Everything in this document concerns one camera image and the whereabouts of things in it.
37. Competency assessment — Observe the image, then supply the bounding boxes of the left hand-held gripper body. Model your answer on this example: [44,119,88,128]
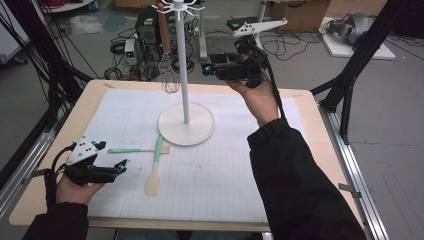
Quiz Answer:
[63,135,118,187]

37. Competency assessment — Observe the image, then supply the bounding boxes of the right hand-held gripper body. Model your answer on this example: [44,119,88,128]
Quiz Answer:
[213,18,288,90]

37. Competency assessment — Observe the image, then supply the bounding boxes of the green cream silicone basting brush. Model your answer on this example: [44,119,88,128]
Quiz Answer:
[107,145,171,155]

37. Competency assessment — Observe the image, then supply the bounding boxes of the green cream silicone spatula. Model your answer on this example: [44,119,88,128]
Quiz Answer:
[143,134,165,197]

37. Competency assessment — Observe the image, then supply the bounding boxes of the wooden handled wire whisk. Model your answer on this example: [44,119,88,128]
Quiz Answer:
[157,1,181,95]

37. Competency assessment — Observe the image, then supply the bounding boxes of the white utensil hook rack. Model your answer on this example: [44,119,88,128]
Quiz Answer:
[151,0,216,147]

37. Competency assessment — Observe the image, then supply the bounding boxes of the person's right hand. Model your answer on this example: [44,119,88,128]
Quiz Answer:
[226,78,284,128]

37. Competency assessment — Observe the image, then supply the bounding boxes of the person's left hand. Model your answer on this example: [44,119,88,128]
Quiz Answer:
[55,173,106,205]

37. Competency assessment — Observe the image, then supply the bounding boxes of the white desk leg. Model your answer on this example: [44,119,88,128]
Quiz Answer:
[196,0,210,63]

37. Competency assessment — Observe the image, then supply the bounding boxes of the black flat box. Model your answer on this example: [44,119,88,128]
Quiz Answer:
[227,16,258,32]

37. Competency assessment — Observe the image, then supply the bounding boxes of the white stand column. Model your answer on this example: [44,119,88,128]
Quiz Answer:
[254,0,268,50]

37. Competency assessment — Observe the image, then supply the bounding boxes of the black computer tower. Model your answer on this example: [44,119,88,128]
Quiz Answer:
[134,6,178,58]

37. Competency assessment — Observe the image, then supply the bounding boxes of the brown cardboard box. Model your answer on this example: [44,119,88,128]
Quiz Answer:
[266,0,332,33]

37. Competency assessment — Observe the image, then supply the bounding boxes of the grey bench power supply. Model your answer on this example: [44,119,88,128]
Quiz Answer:
[124,38,138,66]

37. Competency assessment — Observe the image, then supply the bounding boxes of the black metal stand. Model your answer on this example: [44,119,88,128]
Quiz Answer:
[309,0,424,145]
[4,0,95,132]

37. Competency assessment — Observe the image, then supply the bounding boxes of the white grid mat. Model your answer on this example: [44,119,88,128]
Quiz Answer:
[87,87,309,224]

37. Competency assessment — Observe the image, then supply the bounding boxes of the blue floor sheet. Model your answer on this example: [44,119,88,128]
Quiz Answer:
[101,11,130,33]

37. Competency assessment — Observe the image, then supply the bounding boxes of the grey device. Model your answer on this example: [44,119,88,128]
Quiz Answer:
[328,12,378,46]

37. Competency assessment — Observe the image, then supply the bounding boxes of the white platform board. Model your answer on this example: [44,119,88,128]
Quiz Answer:
[319,16,398,61]

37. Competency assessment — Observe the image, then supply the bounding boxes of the clear plastic sheet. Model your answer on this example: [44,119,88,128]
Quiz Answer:
[69,14,105,36]

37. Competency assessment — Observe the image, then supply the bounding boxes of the white cabinet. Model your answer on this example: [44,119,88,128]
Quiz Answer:
[0,6,32,65]

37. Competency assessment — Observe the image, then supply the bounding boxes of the round white table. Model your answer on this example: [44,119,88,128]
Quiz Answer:
[43,0,96,14]

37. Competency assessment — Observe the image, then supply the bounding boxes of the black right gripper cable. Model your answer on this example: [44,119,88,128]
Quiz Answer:
[248,43,288,121]

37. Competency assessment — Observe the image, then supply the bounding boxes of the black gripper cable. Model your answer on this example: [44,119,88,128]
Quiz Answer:
[44,142,78,209]
[248,43,288,121]

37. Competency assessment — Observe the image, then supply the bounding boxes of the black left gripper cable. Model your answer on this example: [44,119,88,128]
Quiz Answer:
[44,142,78,209]

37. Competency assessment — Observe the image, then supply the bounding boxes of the grey rail bracket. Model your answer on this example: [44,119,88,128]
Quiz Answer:
[338,182,363,200]
[21,168,51,185]

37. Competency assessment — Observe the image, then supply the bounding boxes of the loose black floor cables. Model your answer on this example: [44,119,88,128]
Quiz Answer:
[266,29,325,62]

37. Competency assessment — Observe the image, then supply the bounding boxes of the aluminium frame rail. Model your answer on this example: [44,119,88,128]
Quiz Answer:
[0,131,57,218]
[318,103,390,240]

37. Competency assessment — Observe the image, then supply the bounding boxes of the tangle of black cables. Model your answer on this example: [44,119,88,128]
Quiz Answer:
[103,28,201,83]

